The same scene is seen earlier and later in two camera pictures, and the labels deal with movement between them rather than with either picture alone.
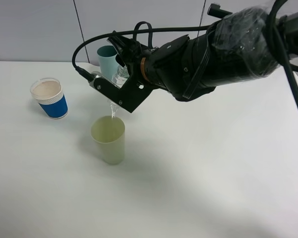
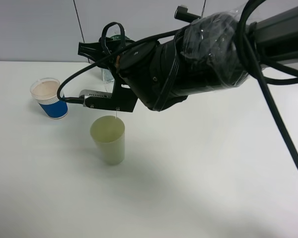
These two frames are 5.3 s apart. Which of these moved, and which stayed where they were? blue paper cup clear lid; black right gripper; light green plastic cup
Moved: black right gripper
Stayed: light green plastic cup; blue paper cup clear lid
